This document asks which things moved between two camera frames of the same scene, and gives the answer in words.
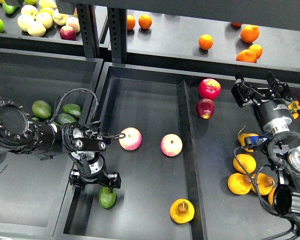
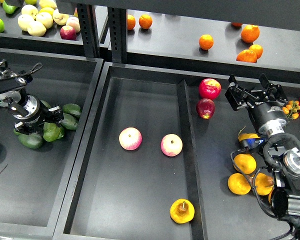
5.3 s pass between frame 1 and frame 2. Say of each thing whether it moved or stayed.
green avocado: moved
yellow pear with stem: stayed
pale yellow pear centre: stayed
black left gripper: moved
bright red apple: stayed
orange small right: stayed
